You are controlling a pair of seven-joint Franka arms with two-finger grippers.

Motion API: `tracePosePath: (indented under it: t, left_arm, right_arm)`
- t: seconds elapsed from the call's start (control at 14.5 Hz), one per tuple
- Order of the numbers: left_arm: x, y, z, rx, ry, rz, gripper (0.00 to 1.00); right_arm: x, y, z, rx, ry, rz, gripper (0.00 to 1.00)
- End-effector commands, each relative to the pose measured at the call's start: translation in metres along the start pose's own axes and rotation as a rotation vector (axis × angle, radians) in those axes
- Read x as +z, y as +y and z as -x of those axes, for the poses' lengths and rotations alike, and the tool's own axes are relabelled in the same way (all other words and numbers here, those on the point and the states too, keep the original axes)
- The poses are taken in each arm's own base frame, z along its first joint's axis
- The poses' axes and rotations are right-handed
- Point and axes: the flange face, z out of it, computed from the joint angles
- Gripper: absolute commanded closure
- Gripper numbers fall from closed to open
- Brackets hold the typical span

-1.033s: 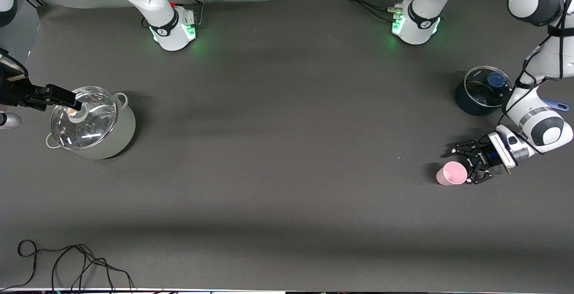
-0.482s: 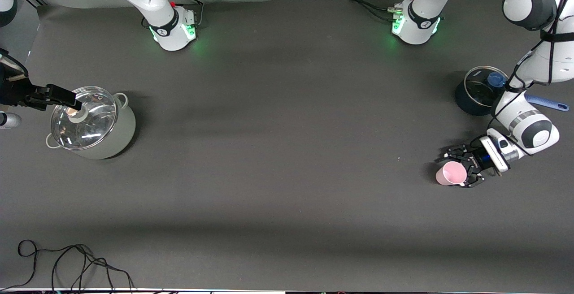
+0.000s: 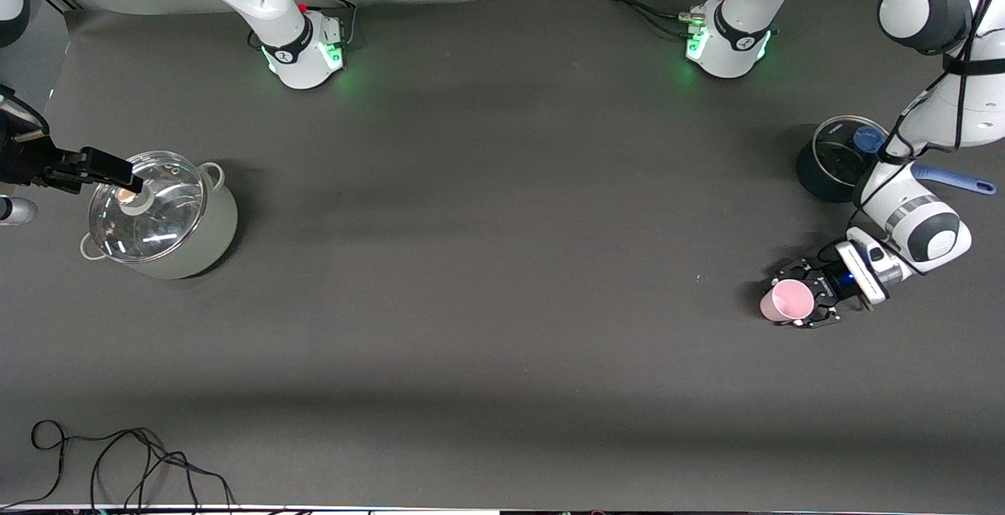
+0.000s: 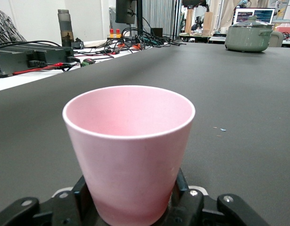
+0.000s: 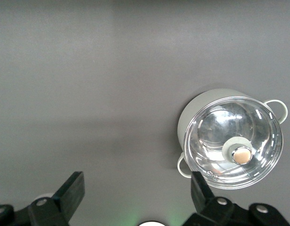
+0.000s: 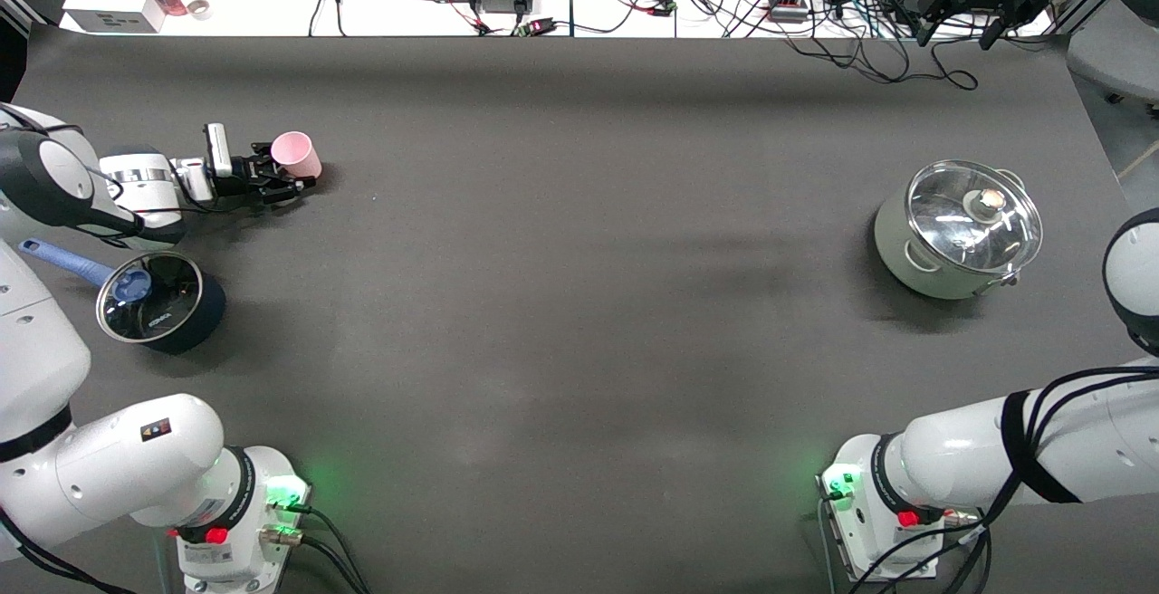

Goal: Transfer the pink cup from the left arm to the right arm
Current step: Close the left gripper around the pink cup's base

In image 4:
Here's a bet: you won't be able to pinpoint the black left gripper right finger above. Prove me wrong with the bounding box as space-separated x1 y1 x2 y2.
158 168 270 226

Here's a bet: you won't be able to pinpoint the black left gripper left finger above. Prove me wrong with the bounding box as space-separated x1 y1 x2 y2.
0 175 105 226

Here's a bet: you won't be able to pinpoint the pink plastic cup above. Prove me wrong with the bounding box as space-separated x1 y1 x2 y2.
62 85 196 226

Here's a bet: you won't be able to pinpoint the dark grey table mat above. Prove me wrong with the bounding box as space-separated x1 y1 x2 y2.
0 42 290 226

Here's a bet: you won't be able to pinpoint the green terminal connector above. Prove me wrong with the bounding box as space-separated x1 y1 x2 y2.
80 58 96 68

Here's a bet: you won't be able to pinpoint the black power supply unit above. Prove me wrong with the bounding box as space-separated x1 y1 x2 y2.
0 43 76 76

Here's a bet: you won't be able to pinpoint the white paper stack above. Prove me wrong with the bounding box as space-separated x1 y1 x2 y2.
83 39 108 48

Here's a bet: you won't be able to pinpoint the pale green cooking pot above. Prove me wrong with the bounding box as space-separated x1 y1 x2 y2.
224 22 274 53

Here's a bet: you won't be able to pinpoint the grey water bottle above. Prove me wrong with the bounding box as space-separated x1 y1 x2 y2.
57 8 75 48

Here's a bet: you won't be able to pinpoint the light wooden block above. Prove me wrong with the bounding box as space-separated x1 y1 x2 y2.
202 11 213 36

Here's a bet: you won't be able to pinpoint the black white patterned garment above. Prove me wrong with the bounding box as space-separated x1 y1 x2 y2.
0 7 27 45

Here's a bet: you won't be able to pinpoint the yellow box red buttons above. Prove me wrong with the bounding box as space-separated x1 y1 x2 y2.
107 28 124 40

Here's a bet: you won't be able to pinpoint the glass pot lid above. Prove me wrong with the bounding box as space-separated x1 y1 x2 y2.
229 15 274 27

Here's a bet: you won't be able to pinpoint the black monitor on stand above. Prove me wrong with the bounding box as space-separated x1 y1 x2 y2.
115 0 143 36

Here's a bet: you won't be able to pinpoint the red lead cable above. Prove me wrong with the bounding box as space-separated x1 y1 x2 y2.
12 61 77 76

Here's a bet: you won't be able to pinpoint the tangled black cable bundle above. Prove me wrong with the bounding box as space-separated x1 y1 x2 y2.
103 27 187 58

